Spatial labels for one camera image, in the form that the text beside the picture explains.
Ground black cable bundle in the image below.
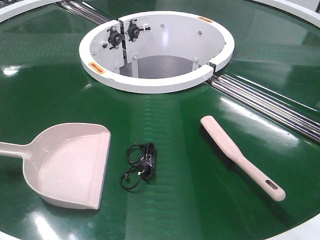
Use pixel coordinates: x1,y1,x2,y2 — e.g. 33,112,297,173
120,142,158,192

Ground pink hand broom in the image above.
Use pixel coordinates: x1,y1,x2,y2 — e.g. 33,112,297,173
200,115,286,202

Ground pink plastic dustpan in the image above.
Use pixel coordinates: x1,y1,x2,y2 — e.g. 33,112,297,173
0,122,112,210

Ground white outer conveyor rim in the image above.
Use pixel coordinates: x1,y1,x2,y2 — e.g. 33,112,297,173
0,0,320,35

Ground chrome roller bars rear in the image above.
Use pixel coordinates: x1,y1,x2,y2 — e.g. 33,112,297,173
58,0,111,25

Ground chrome roller bars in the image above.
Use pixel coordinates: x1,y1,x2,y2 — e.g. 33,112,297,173
205,74,320,144
58,0,111,25

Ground chrome roller bars right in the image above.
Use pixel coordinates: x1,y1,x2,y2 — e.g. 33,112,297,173
205,74,320,144

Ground white inner conveyor ring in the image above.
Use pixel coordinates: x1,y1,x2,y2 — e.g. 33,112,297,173
78,10,236,94

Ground right black bearing mount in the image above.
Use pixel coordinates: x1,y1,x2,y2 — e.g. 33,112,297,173
127,19,151,42

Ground black bearing mount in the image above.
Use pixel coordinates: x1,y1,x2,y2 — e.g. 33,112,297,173
127,19,151,42
108,26,122,50

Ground left black bearing mount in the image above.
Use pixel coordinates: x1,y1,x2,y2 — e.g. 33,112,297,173
108,26,122,50

